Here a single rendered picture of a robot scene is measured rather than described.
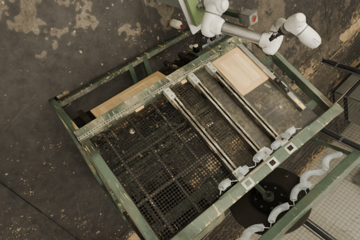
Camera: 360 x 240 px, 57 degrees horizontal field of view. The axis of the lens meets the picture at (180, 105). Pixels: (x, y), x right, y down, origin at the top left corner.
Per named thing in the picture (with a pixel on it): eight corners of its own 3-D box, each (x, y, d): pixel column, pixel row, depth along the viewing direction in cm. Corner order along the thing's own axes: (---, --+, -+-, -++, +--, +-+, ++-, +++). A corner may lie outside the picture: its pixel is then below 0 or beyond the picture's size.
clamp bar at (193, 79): (193, 75, 336) (196, 61, 315) (275, 166, 299) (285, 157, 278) (185, 80, 333) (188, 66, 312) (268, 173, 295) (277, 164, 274)
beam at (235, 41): (247, 31, 379) (250, 25, 369) (255, 38, 375) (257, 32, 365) (74, 136, 300) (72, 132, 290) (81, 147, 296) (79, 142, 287)
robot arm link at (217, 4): (217, -6, 321) (234, -2, 306) (211, 13, 325) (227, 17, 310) (206, -10, 310) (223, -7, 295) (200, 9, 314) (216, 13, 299)
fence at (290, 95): (240, 45, 361) (241, 43, 357) (304, 109, 330) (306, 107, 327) (237, 47, 359) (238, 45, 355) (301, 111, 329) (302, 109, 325)
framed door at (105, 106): (158, 72, 389) (157, 70, 388) (185, 88, 349) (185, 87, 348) (90, 112, 357) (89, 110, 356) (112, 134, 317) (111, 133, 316)
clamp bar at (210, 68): (210, 64, 345) (214, 50, 324) (292, 152, 307) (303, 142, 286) (202, 69, 341) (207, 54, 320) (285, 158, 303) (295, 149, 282)
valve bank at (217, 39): (218, 19, 369) (232, 23, 351) (219, 30, 377) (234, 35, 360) (182, 38, 351) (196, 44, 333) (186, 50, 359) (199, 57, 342)
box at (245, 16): (245, 8, 361) (257, 10, 348) (246, 18, 368) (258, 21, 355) (237, 12, 357) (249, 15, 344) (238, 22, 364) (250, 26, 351)
